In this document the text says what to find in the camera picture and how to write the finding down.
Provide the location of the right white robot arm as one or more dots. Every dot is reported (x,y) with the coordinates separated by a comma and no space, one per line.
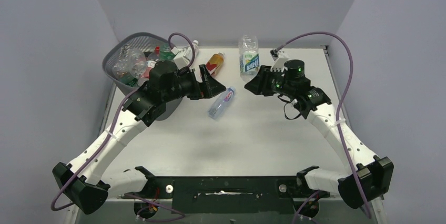
(366,177)

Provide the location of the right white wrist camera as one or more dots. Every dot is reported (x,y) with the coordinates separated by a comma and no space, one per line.
(279,57)

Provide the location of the grey ribbed waste bin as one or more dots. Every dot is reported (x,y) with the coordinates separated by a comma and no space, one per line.
(145,42)

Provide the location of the green label clear bottle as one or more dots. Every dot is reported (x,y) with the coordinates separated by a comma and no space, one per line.
(121,70)

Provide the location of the plain clear bottle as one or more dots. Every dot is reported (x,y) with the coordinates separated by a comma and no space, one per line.
(137,62)

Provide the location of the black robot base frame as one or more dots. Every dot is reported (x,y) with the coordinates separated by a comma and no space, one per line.
(252,194)

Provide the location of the green tinted bottle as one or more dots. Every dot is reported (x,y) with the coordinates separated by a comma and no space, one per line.
(165,53)

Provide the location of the clear bottle white label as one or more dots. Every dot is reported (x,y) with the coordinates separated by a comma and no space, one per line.
(194,50)

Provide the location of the blue label clear bottle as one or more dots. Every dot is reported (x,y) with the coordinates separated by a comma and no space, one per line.
(249,61)

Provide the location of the red yellow label bottle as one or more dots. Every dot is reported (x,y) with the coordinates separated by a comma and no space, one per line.
(215,62)

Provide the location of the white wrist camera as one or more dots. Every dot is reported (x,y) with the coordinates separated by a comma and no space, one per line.
(279,57)
(183,57)

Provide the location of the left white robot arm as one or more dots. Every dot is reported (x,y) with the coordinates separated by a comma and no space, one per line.
(82,180)

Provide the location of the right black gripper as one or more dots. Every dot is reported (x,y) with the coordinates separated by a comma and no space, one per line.
(260,85)

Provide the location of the pink blue label bottle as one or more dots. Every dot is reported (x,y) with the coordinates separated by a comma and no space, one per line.
(221,104)

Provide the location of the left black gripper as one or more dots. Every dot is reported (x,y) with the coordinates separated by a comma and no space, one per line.
(209,88)

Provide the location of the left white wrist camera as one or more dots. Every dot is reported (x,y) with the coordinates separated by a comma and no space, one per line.
(183,57)

